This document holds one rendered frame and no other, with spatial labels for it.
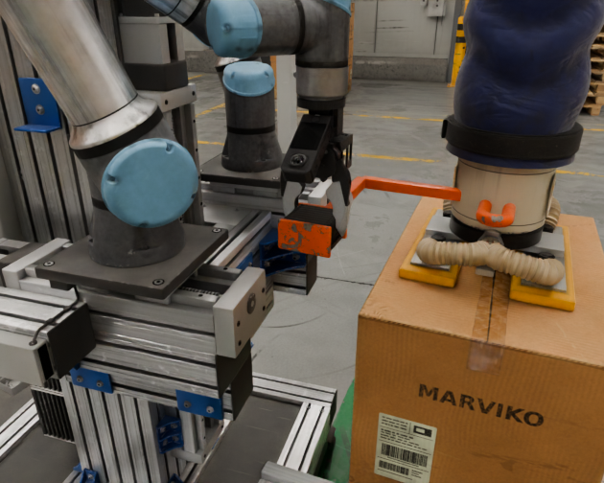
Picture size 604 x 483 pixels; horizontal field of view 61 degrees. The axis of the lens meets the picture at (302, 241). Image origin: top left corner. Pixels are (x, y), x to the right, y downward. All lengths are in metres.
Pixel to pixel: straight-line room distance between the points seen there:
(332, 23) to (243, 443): 1.25
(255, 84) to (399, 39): 9.30
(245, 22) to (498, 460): 0.77
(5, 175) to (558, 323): 1.06
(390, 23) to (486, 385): 9.78
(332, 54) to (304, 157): 0.14
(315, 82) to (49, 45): 0.33
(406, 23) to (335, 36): 9.69
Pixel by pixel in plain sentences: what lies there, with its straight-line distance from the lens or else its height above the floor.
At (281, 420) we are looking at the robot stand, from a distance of 1.72.
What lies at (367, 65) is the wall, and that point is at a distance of 10.43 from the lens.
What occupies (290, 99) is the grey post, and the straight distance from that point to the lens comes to 4.06.
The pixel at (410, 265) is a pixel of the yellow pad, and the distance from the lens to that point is 0.96.
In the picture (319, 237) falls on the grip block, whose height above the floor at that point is 1.09.
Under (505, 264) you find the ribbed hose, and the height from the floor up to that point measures 1.02.
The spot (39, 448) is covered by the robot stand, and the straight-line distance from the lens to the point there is 1.81.
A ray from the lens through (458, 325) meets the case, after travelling 0.86.
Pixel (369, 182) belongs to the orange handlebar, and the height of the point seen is 1.08.
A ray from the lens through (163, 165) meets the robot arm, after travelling 0.64.
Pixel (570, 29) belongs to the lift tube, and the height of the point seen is 1.37.
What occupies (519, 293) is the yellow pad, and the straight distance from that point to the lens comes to 0.94.
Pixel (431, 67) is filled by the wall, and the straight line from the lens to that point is 10.28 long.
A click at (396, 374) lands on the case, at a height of 0.84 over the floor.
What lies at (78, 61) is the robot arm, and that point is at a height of 1.35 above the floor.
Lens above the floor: 1.41
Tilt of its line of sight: 25 degrees down
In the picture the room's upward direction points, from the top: straight up
